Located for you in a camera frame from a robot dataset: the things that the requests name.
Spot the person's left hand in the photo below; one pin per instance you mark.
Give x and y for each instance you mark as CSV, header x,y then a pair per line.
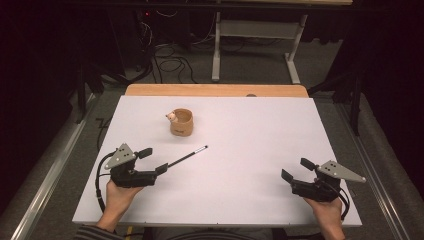
x,y
118,200

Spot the wooden cup with animal figure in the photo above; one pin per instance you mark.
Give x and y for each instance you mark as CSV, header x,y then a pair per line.
x,y
181,125

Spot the person's right hand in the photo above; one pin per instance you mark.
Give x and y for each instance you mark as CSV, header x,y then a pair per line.
x,y
328,213

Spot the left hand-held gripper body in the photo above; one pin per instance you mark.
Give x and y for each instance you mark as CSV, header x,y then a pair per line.
x,y
131,178

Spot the white board sheet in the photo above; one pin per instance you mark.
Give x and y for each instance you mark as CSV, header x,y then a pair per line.
x,y
233,173

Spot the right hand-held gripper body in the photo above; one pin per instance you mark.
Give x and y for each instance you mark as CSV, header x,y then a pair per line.
x,y
313,191

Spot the black pen with white tip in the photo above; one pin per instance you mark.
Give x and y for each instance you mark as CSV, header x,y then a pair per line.
x,y
188,155

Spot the aluminium rail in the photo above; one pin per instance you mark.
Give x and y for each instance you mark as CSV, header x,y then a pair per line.
x,y
373,173
50,180

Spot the black metal stand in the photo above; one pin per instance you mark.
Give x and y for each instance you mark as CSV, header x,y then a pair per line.
x,y
356,100
81,93

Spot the white metal desk frame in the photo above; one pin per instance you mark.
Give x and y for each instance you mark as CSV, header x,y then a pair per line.
x,y
216,50

